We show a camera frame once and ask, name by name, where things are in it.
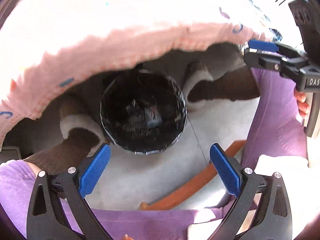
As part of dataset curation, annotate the black lined trash bin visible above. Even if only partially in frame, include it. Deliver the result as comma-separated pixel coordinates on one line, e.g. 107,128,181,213
100,69,187,155

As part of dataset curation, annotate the person's right hand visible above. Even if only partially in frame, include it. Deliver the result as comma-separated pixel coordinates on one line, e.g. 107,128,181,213
293,89,310,124

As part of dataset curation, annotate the orange wooden chair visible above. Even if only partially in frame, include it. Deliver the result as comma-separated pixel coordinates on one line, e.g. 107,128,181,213
138,139,247,211

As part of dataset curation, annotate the right fuzzy slipper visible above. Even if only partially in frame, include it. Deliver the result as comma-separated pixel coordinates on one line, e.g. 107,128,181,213
183,61,216,111

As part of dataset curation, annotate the fuzzy slipper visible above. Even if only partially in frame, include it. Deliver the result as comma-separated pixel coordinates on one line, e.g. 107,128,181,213
59,96,106,157
183,61,216,111

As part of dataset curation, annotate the left fuzzy slipper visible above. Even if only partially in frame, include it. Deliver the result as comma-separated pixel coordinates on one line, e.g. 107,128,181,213
59,96,106,157

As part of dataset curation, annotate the pink patterned bed quilt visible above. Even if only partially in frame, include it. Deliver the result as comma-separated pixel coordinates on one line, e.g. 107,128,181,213
1,0,273,138

